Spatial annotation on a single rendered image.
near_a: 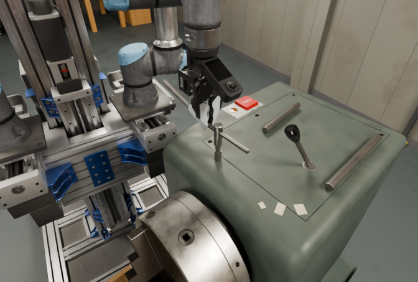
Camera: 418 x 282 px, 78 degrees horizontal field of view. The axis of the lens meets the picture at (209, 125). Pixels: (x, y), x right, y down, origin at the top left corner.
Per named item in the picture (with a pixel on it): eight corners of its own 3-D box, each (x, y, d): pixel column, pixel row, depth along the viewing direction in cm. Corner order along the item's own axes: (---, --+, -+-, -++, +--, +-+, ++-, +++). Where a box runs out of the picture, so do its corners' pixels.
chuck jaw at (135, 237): (168, 253, 66) (150, 211, 64) (177, 259, 62) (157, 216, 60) (129, 283, 60) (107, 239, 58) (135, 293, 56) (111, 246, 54)
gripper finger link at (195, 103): (204, 111, 65) (206, 79, 60) (209, 114, 64) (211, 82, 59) (190, 117, 62) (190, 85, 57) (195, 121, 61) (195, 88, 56)
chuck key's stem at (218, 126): (223, 159, 70) (224, 124, 63) (217, 163, 68) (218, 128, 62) (218, 155, 71) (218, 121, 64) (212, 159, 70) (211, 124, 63)
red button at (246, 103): (246, 99, 96) (246, 94, 95) (258, 106, 92) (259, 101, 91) (234, 105, 93) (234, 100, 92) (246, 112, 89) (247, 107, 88)
